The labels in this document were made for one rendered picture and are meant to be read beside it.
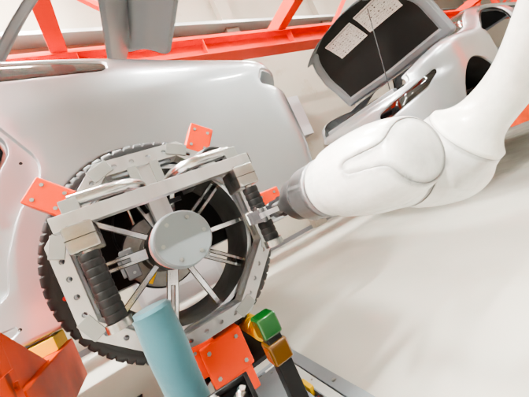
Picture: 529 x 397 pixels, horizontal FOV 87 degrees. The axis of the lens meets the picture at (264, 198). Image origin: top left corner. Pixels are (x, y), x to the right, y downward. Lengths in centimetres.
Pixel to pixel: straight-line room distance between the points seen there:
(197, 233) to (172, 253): 7
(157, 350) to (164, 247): 21
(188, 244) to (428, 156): 51
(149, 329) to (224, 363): 26
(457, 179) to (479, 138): 5
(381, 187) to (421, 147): 5
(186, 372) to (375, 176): 57
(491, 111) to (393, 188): 17
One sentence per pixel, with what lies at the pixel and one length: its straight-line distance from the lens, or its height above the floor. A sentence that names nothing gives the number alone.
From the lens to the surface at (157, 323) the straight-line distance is 68.
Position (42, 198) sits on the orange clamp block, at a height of 107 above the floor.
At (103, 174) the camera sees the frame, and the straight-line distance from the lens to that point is 83.
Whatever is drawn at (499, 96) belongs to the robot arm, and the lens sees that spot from 42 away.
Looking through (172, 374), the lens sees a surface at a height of 60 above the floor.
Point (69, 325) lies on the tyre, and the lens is 90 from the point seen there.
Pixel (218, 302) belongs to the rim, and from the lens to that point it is 94.
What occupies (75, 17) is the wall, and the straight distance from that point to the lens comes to 635.
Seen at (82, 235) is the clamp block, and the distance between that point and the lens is 58.
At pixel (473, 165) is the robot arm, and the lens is 43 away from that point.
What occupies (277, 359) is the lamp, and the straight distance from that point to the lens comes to 57.
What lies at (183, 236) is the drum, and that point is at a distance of 65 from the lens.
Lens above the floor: 84
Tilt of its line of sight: 1 degrees up
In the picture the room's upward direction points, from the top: 24 degrees counter-clockwise
